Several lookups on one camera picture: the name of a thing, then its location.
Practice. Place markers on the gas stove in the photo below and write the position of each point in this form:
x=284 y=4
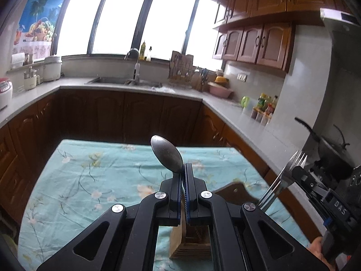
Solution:
x=318 y=172

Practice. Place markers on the clear storage jar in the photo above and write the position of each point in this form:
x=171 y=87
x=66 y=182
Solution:
x=196 y=77

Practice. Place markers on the red and white rice cooker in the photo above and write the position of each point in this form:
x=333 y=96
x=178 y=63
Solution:
x=4 y=93

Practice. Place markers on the small white food processor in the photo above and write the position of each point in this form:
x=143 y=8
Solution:
x=31 y=79

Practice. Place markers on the large metal fork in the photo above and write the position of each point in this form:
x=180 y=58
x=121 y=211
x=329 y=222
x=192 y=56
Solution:
x=293 y=165

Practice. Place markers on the wooden upper cabinets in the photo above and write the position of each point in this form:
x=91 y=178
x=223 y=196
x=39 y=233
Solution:
x=270 y=42

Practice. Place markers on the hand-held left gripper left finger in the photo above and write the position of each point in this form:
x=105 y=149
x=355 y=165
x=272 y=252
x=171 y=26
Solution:
x=177 y=200

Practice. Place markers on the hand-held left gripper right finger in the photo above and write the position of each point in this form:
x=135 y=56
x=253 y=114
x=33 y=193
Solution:
x=191 y=197

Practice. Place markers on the green drink bottle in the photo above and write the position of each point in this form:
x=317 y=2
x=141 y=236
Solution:
x=261 y=101

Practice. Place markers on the range hood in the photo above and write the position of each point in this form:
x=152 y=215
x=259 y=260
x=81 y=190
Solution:
x=344 y=22

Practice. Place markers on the person's right hand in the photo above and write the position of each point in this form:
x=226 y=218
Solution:
x=318 y=248

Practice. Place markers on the red label sauce bottle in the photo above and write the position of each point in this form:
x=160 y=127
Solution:
x=272 y=106

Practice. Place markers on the clear soap bottle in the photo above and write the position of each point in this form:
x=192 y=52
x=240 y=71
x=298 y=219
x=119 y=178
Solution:
x=148 y=55

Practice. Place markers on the wall light switch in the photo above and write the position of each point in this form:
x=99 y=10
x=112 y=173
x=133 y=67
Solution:
x=242 y=76

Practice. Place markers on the yellow bowl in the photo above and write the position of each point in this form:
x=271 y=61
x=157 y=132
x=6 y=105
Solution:
x=220 y=79

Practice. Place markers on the metal spoon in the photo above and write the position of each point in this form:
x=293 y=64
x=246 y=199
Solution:
x=166 y=153

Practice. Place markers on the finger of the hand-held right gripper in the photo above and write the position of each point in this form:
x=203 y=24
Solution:
x=303 y=177

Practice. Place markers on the yellow oil bottle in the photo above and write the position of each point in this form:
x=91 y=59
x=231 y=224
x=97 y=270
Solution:
x=143 y=50

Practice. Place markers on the tropical fruit wall poster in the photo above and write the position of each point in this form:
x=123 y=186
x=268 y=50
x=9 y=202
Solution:
x=39 y=17

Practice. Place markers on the black wok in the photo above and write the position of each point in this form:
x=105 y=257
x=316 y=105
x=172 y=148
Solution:
x=332 y=153

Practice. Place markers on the teal floral tablecloth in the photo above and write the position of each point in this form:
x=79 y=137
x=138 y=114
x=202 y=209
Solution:
x=93 y=180

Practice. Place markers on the steel kitchen sink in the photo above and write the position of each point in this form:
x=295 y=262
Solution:
x=112 y=81

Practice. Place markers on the green cup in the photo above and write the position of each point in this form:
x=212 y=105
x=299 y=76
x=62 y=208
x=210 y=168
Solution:
x=244 y=102

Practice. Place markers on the kitchen window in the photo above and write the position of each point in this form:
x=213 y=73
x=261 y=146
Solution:
x=121 y=19

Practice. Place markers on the wooden utensil holder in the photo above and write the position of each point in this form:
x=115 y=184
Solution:
x=191 y=242

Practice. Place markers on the pink plastic basin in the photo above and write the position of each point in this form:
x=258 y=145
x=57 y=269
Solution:
x=220 y=91

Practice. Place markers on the spice jar set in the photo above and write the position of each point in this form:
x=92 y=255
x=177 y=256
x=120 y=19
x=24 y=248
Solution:
x=262 y=117

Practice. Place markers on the chrome kitchen faucet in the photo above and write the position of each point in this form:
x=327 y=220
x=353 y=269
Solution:
x=136 y=67

